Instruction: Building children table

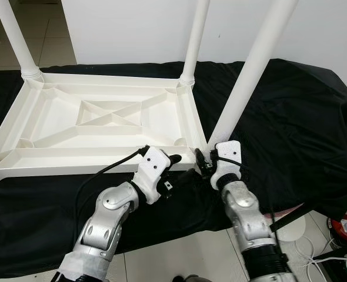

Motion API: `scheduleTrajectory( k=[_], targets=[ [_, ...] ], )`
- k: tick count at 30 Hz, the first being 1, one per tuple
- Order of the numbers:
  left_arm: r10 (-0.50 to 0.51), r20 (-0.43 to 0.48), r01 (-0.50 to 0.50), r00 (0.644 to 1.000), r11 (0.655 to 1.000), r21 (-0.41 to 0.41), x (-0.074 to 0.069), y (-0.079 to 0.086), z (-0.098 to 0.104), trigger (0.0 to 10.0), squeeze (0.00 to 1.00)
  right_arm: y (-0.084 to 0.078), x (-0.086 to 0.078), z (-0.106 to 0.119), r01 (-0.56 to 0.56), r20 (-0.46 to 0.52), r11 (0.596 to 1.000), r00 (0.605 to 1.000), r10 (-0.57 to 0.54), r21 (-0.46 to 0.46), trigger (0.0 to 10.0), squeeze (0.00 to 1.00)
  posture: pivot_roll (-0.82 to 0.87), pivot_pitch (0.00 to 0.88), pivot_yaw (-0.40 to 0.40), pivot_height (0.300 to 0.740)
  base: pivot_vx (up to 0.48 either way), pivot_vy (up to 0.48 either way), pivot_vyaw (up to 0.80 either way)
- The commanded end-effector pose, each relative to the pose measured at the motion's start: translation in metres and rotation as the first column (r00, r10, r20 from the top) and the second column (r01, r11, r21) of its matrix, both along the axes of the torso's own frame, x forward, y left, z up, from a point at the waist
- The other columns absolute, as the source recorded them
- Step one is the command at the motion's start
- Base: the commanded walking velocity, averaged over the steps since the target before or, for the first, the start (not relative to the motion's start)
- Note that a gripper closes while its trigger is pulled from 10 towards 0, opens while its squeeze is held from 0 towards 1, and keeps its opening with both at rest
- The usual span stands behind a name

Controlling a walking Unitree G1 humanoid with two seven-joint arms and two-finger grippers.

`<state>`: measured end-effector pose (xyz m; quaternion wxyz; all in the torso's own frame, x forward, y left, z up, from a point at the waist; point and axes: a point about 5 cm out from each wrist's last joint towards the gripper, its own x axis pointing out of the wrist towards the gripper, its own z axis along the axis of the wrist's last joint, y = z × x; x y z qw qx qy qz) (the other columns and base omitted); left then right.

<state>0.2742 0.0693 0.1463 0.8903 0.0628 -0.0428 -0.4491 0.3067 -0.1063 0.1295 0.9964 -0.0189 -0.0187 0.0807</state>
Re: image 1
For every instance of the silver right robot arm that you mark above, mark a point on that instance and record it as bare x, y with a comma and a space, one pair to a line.
247, 211

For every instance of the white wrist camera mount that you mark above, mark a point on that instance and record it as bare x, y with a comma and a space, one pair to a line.
153, 164
227, 154

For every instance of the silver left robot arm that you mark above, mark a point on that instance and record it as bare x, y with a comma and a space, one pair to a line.
106, 223

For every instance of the black table cloth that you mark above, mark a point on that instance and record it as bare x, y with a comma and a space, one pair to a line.
291, 129

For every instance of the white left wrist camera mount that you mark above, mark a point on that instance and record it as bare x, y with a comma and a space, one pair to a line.
153, 164

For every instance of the white plastic ribbed table top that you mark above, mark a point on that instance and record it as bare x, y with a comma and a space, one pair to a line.
56, 117

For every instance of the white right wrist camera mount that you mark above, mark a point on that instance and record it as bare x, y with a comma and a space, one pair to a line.
227, 154

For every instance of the red round device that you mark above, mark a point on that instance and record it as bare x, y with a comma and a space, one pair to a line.
345, 228

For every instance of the dark robot right foot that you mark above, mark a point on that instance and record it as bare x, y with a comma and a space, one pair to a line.
186, 278

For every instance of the pink flat sheet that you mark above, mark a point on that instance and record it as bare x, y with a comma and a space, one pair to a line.
288, 209

